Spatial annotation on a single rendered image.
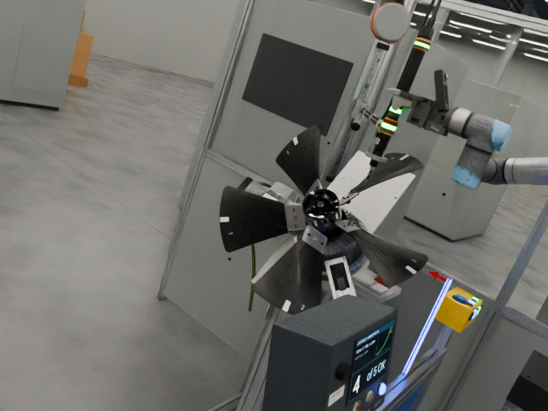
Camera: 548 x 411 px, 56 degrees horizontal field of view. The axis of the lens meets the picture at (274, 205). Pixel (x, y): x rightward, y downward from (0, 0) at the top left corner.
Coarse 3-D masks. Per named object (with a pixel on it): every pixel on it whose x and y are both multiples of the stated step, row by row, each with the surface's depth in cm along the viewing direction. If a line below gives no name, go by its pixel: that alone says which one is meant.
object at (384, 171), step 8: (392, 152) 181; (392, 160) 176; (400, 160) 172; (408, 160) 170; (416, 160) 168; (376, 168) 179; (384, 168) 173; (392, 168) 169; (400, 168) 167; (408, 168) 165; (416, 168) 163; (376, 176) 170; (384, 176) 167; (392, 176) 164; (360, 184) 172; (368, 184) 167; (376, 184) 165; (352, 192) 171
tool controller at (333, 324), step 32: (288, 320) 82; (320, 320) 84; (352, 320) 86; (384, 320) 90; (288, 352) 79; (320, 352) 76; (352, 352) 81; (384, 352) 93; (288, 384) 79; (320, 384) 76
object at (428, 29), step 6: (432, 18) 146; (426, 24) 147; (432, 24) 146; (426, 30) 146; (432, 30) 146; (420, 36) 149; (426, 36) 146; (378, 138) 156; (384, 138) 154; (390, 138) 155; (378, 144) 155; (384, 144) 155; (378, 150) 156; (384, 150) 156; (378, 156) 156; (372, 162) 157
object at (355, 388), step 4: (364, 368) 86; (356, 372) 83; (360, 372) 85; (364, 372) 86; (352, 376) 82; (356, 376) 83; (360, 376) 85; (352, 380) 82; (356, 380) 84; (360, 380) 85; (352, 384) 83; (356, 384) 84; (360, 384) 86; (352, 388) 83; (356, 388) 84; (360, 388) 86; (352, 392) 83; (356, 392) 85; (360, 392) 86; (352, 396) 84; (356, 396) 85; (348, 400) 82
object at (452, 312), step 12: (456, 288) 180; (444, 300) 169; (456, 300) 168; (468, 300) 172; (480, 300) 177; (444, 312) 169; (456, 312) 167; (468, 312) 165; (444, 324) 170; (456, 324) 167; (468, 324) 173
